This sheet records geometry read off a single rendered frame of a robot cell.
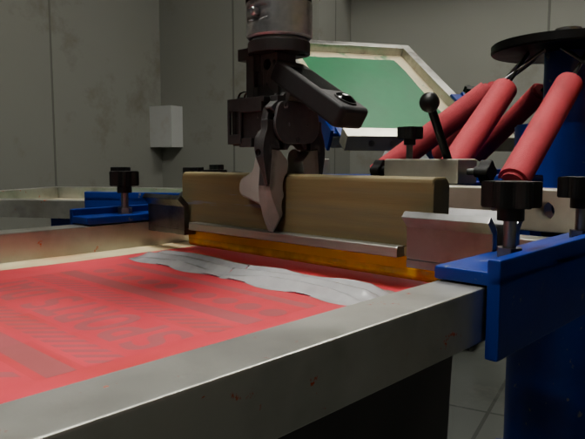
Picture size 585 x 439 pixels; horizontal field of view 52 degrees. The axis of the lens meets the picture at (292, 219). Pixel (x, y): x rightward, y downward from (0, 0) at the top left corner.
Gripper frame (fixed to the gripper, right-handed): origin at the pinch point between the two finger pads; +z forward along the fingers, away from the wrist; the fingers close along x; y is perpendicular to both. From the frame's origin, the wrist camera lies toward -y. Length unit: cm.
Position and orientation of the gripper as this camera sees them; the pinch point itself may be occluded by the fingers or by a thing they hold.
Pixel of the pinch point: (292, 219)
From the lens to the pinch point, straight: 69.2
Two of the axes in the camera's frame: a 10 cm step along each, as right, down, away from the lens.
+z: 0.0, 10.0, 1.0
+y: -7.3, -0.7, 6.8
